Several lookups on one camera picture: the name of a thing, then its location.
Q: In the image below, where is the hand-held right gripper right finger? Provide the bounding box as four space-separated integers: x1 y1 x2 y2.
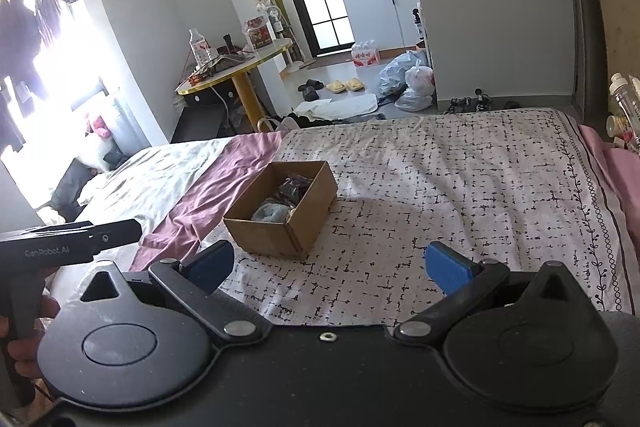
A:
393 241 597 349

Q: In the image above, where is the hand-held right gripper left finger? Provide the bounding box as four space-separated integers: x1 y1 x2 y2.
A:
75 240 274 351

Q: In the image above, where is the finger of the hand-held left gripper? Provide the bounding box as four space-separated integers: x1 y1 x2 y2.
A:
88 219 144 254

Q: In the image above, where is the clear crinkled plastic bag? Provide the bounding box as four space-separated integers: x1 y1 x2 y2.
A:
250 202 297 224

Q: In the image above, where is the brown cardboard box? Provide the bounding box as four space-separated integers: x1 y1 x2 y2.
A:
223 160 339 261

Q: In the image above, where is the dark shiny packet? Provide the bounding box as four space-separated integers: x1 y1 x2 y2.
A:
277 176 317 208

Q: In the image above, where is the person's left hand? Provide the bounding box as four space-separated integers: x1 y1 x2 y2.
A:
0 294 62 381

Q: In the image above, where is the dark cloth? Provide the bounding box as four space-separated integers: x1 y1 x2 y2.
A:
49 156 99 221

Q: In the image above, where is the white duvet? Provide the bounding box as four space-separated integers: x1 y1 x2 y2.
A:
47 138 237 235

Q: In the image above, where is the mauve bed sheet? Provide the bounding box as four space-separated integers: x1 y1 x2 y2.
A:
129 131 289 274

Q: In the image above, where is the white black-patterned blanket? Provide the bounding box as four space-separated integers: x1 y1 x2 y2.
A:
215 107 632 327

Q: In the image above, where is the pink plush toy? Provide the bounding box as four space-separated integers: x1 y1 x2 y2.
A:
86 112 111 140

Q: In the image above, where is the black low cabinet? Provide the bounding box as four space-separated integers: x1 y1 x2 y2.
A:
170 102 239 144

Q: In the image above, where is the white tote bag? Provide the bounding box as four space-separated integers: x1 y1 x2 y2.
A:
256 117 296 134

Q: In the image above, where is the black equipment on floor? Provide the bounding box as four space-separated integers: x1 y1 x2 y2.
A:
442 89 494 114

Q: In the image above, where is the plain white plastic bag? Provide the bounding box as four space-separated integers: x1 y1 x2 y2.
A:
394 88 434 112

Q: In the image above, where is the pink pillow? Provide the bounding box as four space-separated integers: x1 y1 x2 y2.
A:
577 123 640 314

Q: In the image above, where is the white plastic bag red print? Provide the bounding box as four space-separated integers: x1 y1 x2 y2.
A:
404 59 436 96

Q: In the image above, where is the round table with gold leg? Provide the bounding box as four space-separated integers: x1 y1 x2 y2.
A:
176 38 295 128

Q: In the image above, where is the blue-grey plastic bag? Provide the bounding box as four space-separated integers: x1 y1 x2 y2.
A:
376 51 427 96

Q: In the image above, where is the clear water bottle red label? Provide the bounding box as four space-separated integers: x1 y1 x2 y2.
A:
189 28 214 68

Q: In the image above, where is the row of hanging clothes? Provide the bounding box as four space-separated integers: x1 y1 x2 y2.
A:
0 0 84 154

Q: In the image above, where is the pack of water bottles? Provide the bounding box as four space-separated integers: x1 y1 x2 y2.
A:
351 41 381 68

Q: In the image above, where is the red gift box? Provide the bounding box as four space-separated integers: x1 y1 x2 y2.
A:
243 16 274 50

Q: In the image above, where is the clear bottle with white cap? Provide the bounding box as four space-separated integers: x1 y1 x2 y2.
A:
606 73 640 154

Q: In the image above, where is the dark upright panel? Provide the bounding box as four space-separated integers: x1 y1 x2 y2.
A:
572 0 609 128

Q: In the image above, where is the white kitchen cabinet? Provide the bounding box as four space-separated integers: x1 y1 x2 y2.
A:
339 0 422 50

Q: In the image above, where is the wooden board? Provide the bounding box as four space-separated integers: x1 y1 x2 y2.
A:
592 0 640 144

